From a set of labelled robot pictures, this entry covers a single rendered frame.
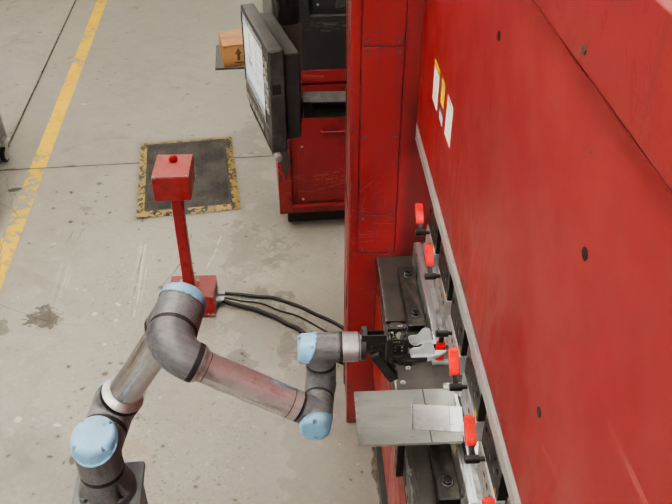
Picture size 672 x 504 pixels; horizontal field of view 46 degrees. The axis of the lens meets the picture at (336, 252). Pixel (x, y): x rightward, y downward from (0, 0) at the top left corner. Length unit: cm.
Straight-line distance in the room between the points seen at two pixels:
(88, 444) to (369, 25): 138
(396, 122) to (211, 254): 202
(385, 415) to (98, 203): 313
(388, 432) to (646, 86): 137
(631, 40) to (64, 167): 467
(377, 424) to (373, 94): 101
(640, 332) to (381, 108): 170
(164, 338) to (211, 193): 303
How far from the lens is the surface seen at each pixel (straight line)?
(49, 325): 406
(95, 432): 212
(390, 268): 274
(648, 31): 85
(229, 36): 402
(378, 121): 251
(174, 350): 181
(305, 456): 327
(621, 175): 94
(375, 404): 210
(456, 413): 210
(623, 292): 94
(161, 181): 347
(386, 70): 244
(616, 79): 92
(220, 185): 487
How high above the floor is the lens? 255
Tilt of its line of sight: 37 degrees down
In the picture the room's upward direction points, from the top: straight up
